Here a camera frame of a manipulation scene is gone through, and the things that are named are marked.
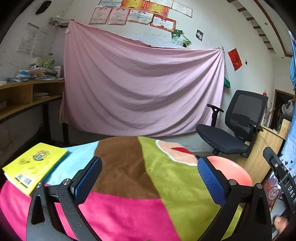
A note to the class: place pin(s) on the person's right hand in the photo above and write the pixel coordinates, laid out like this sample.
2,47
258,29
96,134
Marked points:
280,223

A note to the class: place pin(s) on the red diamond wall paper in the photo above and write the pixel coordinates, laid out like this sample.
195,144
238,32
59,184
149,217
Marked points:
235,59

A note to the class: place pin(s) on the blue dotted cloth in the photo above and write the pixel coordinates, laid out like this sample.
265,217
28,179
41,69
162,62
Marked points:
288,152

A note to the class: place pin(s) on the black office chair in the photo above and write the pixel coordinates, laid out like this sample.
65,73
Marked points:
243,117

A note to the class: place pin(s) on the salmon plastic basin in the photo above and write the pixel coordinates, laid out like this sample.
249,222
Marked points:
231,170

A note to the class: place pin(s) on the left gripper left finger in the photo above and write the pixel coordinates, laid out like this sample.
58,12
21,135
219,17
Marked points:
85,179

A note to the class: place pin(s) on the black wall object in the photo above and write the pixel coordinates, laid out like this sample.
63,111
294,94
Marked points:
44,6

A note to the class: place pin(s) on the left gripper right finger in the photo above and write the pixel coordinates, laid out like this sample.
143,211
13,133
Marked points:
214,180

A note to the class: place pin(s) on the wooden shelf desk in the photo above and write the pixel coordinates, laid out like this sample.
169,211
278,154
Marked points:
17,98

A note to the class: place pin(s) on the pink hanging sheet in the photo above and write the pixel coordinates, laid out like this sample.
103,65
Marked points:
117,86

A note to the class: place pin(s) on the wall certificates group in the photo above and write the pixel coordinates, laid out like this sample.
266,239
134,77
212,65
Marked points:
152,13

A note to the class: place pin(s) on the colourful patchwork table cloth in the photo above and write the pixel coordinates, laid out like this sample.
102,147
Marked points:
148,190

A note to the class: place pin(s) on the yellow book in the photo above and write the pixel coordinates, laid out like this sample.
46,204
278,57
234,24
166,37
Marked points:
27,170

